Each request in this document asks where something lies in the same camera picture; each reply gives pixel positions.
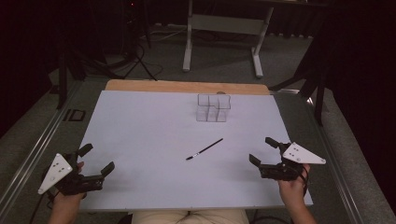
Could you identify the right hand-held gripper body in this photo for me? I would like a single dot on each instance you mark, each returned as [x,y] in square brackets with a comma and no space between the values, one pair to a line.
[291,163]

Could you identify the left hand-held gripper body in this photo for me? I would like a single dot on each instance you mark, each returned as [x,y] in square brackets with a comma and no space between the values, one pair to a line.
[67,177]

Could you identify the black pen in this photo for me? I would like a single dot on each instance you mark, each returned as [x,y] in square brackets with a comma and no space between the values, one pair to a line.
[204,149]

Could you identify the clear acrylic organizer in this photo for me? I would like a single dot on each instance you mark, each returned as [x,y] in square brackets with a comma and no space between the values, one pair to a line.
[213,107]

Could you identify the person's right hand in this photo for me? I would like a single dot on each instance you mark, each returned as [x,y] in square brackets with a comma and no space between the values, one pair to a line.
[293,189]

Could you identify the black floor socket plate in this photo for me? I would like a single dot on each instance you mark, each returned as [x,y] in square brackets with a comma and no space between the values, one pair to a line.
[74,115]

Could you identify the white paper sheet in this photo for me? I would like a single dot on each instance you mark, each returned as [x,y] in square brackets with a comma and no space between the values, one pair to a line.
[193,149]

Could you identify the black stand leg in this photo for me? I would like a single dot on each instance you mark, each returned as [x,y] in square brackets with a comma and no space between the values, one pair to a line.
[311,81]

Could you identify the person's beige pants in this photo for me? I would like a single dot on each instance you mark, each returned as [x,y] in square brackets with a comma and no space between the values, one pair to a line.
[190,216]

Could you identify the white metal stand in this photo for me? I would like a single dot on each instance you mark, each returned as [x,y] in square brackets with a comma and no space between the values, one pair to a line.
[226,37]

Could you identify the black tripod stand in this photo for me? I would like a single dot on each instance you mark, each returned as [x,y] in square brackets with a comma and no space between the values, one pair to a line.
[138,46]

